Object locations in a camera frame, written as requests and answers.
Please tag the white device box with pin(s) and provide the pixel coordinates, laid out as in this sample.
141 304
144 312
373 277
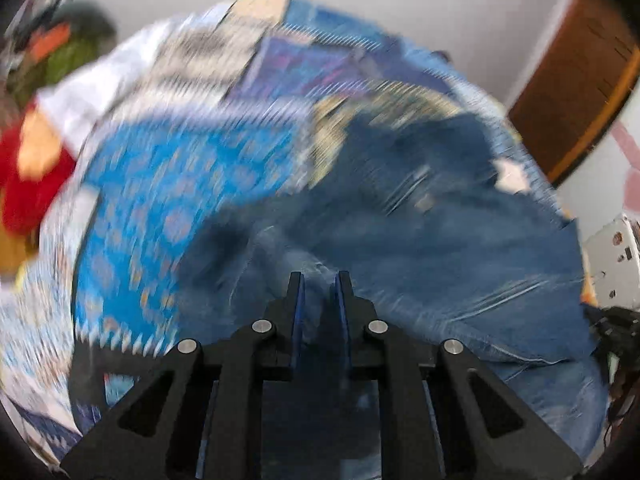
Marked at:
612 260

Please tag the brown wooden door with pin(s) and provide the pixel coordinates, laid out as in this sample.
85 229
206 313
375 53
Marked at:
575 85

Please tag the white cloth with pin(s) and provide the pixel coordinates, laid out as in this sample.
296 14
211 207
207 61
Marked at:
100 90

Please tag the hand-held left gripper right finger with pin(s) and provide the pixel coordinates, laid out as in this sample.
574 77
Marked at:
340 315

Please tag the blue denim jeans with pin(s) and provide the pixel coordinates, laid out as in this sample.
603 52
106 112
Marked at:
450 260

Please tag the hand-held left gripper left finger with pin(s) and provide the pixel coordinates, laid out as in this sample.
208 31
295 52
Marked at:
298 315

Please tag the blue patchwork blanket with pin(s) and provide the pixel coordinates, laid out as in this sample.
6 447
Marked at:
165 185

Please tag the orange box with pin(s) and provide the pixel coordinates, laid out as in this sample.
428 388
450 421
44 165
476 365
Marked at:
50 40

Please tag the red plush toy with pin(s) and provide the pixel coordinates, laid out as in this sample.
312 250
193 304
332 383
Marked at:
30 205

